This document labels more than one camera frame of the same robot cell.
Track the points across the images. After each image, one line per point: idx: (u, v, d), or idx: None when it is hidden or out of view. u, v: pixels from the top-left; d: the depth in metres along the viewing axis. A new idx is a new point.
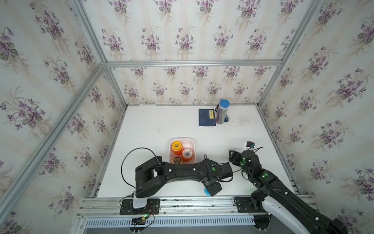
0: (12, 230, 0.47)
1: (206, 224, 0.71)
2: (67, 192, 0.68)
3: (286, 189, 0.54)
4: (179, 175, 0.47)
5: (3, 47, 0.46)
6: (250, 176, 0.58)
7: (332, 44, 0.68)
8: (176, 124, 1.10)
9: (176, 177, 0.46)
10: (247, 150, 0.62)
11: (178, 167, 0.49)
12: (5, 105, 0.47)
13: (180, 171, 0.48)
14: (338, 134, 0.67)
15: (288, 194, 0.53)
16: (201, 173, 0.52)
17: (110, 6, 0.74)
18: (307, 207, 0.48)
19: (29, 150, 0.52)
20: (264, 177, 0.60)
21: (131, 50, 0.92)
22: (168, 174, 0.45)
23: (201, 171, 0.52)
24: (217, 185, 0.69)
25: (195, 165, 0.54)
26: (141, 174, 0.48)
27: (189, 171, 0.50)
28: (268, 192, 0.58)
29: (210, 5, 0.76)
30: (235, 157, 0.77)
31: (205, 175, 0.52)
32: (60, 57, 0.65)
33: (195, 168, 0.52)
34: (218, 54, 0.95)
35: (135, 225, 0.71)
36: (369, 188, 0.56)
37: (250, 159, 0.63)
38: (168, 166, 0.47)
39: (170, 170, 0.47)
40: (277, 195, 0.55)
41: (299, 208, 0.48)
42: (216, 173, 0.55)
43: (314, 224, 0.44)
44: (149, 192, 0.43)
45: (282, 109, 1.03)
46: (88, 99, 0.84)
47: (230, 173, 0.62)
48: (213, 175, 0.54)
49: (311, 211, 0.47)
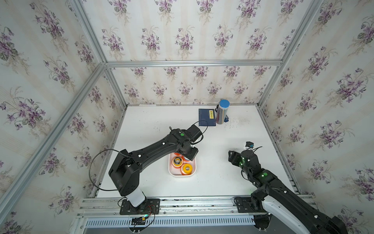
0: (12, 230, 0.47)
1: (205, 224, 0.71)
2: (67, 192, 0.68)
3: (285, 187, 0.55)
4: (151, 155, 0.48)
5: (3, 47, 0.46)
6: (250, 176, 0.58)
7: (332, 44, 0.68)
8: (176, 124, 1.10)
9: (149, 159, 0.47)
10: (246, 150, 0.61)
11: (148, 148, 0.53)
12: (5, 105, 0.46)
13: (149, 151, 0.49)
14: (338, 134, 0.67)
15: (286, 192, 0.53)
16: (172, 143, 0.54)
17: (110, 6, 0.74)
18: (306, 205, 0.48)
19: (28, 150, 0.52)
20: (263, 176, 0.61)
21: (131, 50, 0.92)
22: (140, 160, 0.46)
23: (170, 142, 0.55)
24: (195, 151, 0.73)
25: (164, 139, 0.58)
26: (116, 174, 0.45)
27: (159, 148, 0.51)
28: (268, 190, 0.58)
29: (210, 5, 0.76)
30: (234, 157, 0.78)
31: (176, 143, 0.55)
32: (60, 57, 0.65)
33: (164, 142, 0.54)
34: (218, 54, 0.95)
35: (135, 225, 0.71)
36: (369, 188, 0.56)
37: (249, 159, 0.64)
38: (137, 153, 0.47)
39: (140, 155, 0.47)
40: (276, 193, 0.55)
41: (298, 206, 0.49)
42: (185, 137, 0.58)
43: (313, 222, 0.44)
44: (131, 184, 0.43)
45: (282, 109, 1.03)
46: (88, 99, 0.84)
47: (198, 132, 0.66)
48: (183, 139, 0.57)
49: (310, 209, 0.47)
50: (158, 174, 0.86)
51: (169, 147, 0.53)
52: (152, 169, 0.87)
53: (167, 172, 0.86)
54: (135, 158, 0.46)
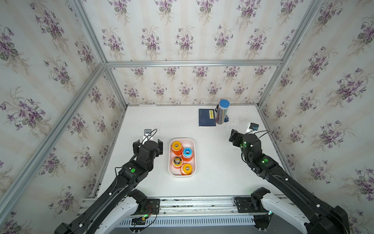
0: (12, 230, 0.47)
1: (206, 224, 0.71)
2: (67, 192, 0.68)
3: (286, 175, 0.52)
4: (97, 216, 0.42)
5: (3, 47, 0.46)
6: (249, 162, 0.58)
7: (332, 44, 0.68)
8: (176, 124, 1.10)
9: (96, 222, 0.41)
10: (250, 135, 0.61)
11: (90, 209, 0.43)
12: (5, 105, 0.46)
13: (95, 212, 0.43)
14: (338, 134, 0.67)
15: (288, 180, 0.50)
16: (120, 188, 0.48)
17: (110, 6, 0.74)
18: (308, 194, 0.46)
19: (28, 150, 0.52)
20: (264, 162, 0.57)
21: (131, 51, 0.92)
22: (83, 229, 0.40)
23: (118, 188, 0.48)
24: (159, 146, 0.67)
25: (111, 187, 0.48)
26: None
27: (106, 202, 0.45)
28: (268, 177, 0.56)
29: (210, 5, 0.76)
30: (236, 137, 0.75)
31: (125, 186, 0.48)
32: (60, 57, 0.65)
33: (111, 191, 0.47)
34: (218, 54, 0.95)
35: (135, 225, 0.71)
36: (369, 188, 0.56)
37: (252, 144, 0.58)
38: (78, 222, 0.41)
39: (82, 224, 0.40)
40: (276, 181, 0.52)
41: (300, 195, 0.46)
42: (136, 173, 0.52)
43: (315, 212, 0.42)
44: None
45: (282, 109, 1.03)
46: (88, 99, 0.84)
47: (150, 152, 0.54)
48: (133, 179, 0.50)
49: (312, 198, 0.45)
50: (158, 174, 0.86)
51: (119, 194, 0.47)
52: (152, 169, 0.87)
53: (167, 172, 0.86)
54: (75, 231, 0.39)
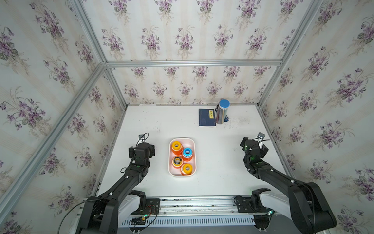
0: (11, 230, 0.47)
1: (206, 224, 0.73)
2: (67, 192, 0.68)
3: (272, 167, 0.61)
4: (122, 188, 0.51)
5: (3, 47, 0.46)
6: (246, 163, 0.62)
7: (332, 44, 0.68)
8: (176, 124, 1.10)
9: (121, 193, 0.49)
10: (251, 140, 0.70)
11: (115, 186, 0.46)
12: (5, 105, 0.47)
13: (119, 187, 0.51)
14: (338, 134, 0.67)
15: (273, 170, 0.59)
16: (133, 174, 0.59)
17: (110, 6, 0.74)
18: (286, 175, 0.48)
19: (28, 150, 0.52)
20: (258, 163, 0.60)
21: (131, 50, 0.92)
22: (113, 196, 0.46)
23: (131, 173, 0.60)
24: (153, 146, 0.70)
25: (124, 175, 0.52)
26: (88, 231, 0.41)
27: (126, 181, 0.55)
28: (259, 173, 0.64)
29: (210, 5, 0.76)
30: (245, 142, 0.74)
31: (137, 173, 0.60)
32: (60, 57, 0.65)
33: (127, 176, 0.58)
34: (218, 54, 0.95)
35: (135, 225, 0.71)
36: (369, 188, 0.56)
37: (251, 147, 0.68)
38: (107, 193, 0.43)
39: (111, 193, 0.48)
40: (264, 172, 0.61)
41: (279, 176, 0.55)
42: (143, 165, 0.67)
43: (288, 183, 0.50)
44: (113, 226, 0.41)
45: (282, 109, 1.03)
46: (88, 99, 0.84)
47: (148, 148, 0.67)
48: (141, 169, 0.63)
49: (289, 177, 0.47)
50: (158, 174, 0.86)
51: (134, 178, 0.57)
52: (152, 169, 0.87)
53: (167, 172, 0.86)
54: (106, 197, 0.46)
